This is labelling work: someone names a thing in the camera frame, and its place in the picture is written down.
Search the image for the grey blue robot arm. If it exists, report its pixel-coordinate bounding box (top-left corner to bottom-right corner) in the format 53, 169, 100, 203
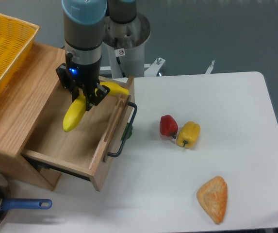
56, 0, 137, 112

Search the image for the yellow toy bell pepper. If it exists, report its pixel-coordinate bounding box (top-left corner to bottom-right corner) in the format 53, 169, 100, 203
176, 121, 201, 149

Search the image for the green toy bell pepper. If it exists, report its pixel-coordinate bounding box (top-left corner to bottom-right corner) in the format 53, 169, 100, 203
121, 123, 133, 141

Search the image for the yellow toy banana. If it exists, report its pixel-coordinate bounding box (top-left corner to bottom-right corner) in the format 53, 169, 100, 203
63, 81, 130, 133

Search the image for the toy triangular pastry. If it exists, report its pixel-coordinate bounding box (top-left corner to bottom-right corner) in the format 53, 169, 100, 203
196, 176, 228, 225

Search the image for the wooden drawer cabinet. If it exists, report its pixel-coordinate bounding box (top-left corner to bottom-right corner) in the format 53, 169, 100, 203
0, 43, 65, 191

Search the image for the open wooden top drawer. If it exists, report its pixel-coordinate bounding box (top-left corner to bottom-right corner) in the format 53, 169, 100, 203
21, 77, 134, 191

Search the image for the black metal drawer handle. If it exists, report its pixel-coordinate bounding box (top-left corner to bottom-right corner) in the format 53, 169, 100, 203
107, 101, 137, 158

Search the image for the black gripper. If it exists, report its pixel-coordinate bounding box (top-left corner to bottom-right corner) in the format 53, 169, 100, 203
56, 52, 110, 111

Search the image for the red toy bell pepper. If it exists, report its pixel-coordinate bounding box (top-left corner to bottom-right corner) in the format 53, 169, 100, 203
160, 115, 179, 139

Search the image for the yellow plastic basket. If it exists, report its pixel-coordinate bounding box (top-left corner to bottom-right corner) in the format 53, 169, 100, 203
0, 13, 40, 94

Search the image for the white metal table frame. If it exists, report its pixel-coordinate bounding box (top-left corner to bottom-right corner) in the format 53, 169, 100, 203
100, 57, 215, 78

